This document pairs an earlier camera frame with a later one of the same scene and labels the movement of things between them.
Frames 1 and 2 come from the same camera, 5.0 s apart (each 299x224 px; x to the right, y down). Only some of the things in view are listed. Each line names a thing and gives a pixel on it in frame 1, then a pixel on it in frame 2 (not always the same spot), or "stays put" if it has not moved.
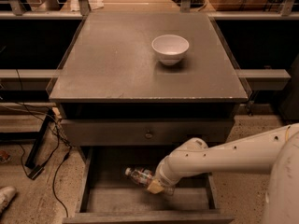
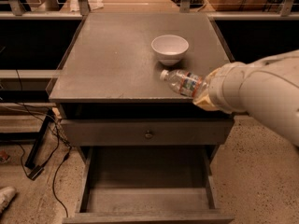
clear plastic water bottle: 144,175 → 188,83
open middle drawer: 106,195 stays put
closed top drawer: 144,132 stays put
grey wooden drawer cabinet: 133,87 stays put
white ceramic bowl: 170,49 stays put
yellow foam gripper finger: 155,187 → 204,100
